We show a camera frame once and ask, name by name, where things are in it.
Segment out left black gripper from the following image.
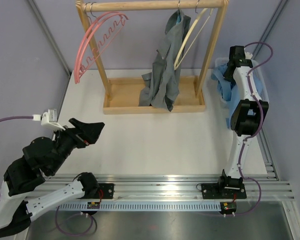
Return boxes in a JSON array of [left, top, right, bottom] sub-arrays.
[[48, 118, 106, 175]]

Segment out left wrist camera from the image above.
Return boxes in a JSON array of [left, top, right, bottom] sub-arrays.
[[32, 108, 66, 131]]

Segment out white slotted cable duct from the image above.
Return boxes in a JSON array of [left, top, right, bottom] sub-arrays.
[[59, 201, 221, 212]]

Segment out cream wooden hanger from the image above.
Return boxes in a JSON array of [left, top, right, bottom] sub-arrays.
[[173, 0, 215, 71]]

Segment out blue hanger under grey shirt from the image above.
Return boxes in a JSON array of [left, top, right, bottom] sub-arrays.
[[175, 0, 183, 25]]

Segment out white plastic basket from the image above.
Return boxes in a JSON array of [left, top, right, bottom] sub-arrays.
[[211, 57, 269, 113]]

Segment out aluminium mounting rail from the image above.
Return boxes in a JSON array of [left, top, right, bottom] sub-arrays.
[[27, 173, 296, 202]]

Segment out blue shirt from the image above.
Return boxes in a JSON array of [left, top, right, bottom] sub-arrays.
[[211, 64, 269, 135]]

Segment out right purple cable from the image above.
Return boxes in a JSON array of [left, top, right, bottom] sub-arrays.
[[236, 42, 275, 198]]

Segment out pink hanger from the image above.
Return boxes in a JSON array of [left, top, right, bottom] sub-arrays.
[[74, 11, 129, 84], [74, 0, 128, 83]]

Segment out grey shirt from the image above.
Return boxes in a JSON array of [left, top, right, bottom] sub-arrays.
[[138, 11, 191, 112]]

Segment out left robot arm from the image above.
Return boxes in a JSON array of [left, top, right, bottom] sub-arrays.
[[0, 118, 105, 238]]

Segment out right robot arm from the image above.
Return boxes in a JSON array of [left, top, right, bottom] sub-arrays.
[[201, 45, 269, 200]]

